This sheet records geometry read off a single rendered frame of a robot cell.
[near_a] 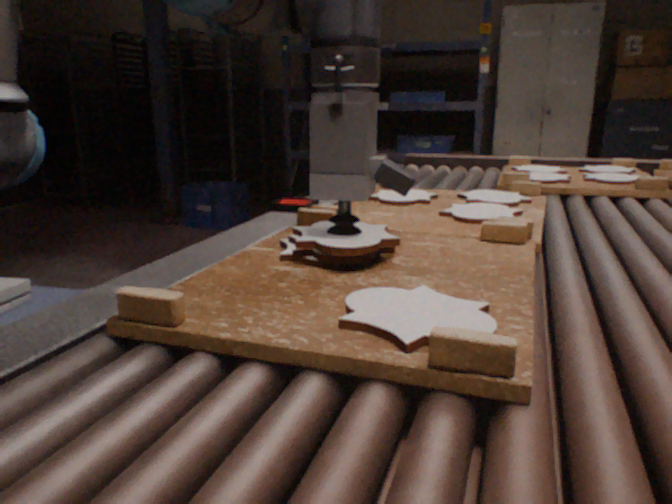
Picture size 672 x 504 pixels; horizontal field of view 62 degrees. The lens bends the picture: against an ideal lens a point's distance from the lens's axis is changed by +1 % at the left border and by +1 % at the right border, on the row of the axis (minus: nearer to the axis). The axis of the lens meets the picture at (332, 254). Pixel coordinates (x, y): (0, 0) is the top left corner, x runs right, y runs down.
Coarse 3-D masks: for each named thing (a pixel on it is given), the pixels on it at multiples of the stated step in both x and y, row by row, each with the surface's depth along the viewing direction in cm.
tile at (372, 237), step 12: (300, 228) 68; (312, 228) 68; (324, 228) 68; (360, 228) 68; (372, 228) 68; (384, 228) 69; (300, 240) 62; (312, 240) 63; (324, 240) 62; (336, 240) 62; (348, 240) 62; (360, 240) 62; (372, 240) 62; (384, 240) 63; (396, 240) 64; (324, 252) 61; (336, 252) 60; (348, 252) 60; (360, 252) 60; (372, 252) 61
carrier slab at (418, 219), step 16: (432, 192) 115; (448, 192) 115; (464, 192) 115; (352, 208) 98; (368, 208) 98; (384, 208) 98; (400, 208) 98; (416, 208) 98; (432, 208) 98; (448, 208) 98; (512, 208) 98; (528, 208) 98; (544, 208) 98; (400, 224) 85; (416, 224) 85; (432, 224) 85; (448, 224) 85; (464, 224) 85; (480, 224) 85; (528, 240) 76
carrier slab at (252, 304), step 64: (256, 256) 68; (384, 256) 68; (448, 256) 68; (512, 256) 68; (128, 320) 48; (192, 320) 48; (256, 320) 48; (320, 320) 48; (512, 320) 48; (448, 384) 39; (512, 384) 38
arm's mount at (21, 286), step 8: (0, 280) 71; (8, 280) 71; (16, 280) 71; (24, 280) 71; (0, 288) 68; (8, 288) 68; (16, 288) 69; (24, 288) 70; (0, 296) 67; (8, 296) 68; (16, 296) 70; (24, 296) 71; (0, 304) 67; (8, 304) 68; (16, 304) 69; (0, 312) 67
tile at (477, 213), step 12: (456, 204) 96; (468, 204) 96; (480, 204) 96; (492, 204) 96; (444, 216) 91; (456, 216) 87; (468, 216) 86; (480, 216) 86; (492, 216) 86; (504, 216) 86; (516, 216) 91
